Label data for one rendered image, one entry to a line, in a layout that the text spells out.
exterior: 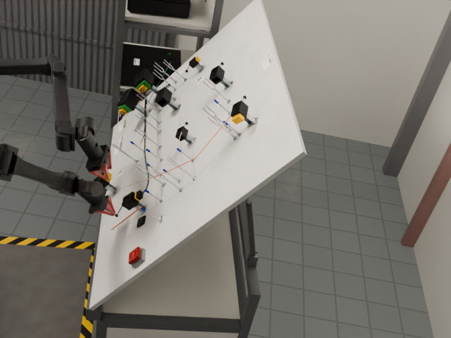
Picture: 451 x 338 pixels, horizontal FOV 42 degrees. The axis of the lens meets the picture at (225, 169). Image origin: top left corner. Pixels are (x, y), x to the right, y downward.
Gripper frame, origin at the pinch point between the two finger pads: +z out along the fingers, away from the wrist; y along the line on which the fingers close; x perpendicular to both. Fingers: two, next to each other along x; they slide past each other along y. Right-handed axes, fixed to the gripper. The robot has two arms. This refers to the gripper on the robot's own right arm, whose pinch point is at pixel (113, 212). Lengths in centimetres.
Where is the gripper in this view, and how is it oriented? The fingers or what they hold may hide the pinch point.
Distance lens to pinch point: 237.5
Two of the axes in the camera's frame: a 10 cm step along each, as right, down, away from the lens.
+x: -8.3, 3.5, 4.4
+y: 0.6, -7.2, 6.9
